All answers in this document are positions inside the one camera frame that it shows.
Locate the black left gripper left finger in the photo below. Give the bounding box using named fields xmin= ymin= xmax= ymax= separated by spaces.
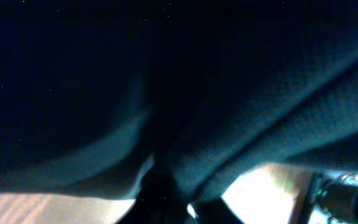
xmin=117 ymin=175 xmax=188 ymax=224

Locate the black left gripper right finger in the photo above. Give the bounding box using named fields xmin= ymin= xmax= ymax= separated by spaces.
xmin=195 ymin=197 xmax=244 ymax=224

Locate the dark teal t-shirt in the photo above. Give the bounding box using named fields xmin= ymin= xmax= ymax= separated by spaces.
xmin=0 ymin=0 xmax=358 ymax=202

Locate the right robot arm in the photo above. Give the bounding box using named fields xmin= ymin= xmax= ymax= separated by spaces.
xmin=307 ymin=173 xmax=358 ymax=224

